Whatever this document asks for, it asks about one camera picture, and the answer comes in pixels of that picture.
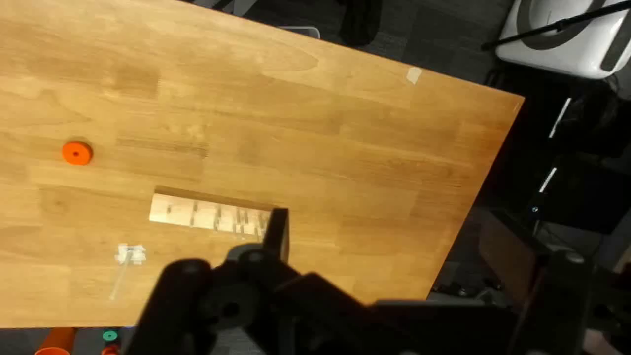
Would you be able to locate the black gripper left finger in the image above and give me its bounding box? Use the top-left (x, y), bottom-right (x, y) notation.
top-left (130, 204), bottom-right (377, 355)

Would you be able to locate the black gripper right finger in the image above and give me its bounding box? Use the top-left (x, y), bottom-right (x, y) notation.
top-left (475, 206), bottom-right (598, 355)

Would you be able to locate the orange disc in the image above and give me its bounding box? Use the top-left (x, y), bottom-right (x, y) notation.
top-left (61, 139), bottom-right (95, 167)

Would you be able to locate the wooden rack with rods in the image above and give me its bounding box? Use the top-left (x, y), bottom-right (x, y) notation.
top-left (148, 186), bottom-right (274, 240)

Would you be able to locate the box of colourful toys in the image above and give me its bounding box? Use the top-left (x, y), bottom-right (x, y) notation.
top-left (0, 323), bottom-right (144, 355)

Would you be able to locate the orange cup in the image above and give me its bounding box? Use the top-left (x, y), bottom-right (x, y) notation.
top-left (30, 324), bottom-right (81, 355)

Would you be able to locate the white grey round device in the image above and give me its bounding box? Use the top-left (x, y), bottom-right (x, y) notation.
top-left (493, 0), bottom-right (631, 82)

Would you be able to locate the thin black rod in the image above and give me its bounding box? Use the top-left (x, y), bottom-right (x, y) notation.
top-left (481, 0), bottom-right (631, 52)

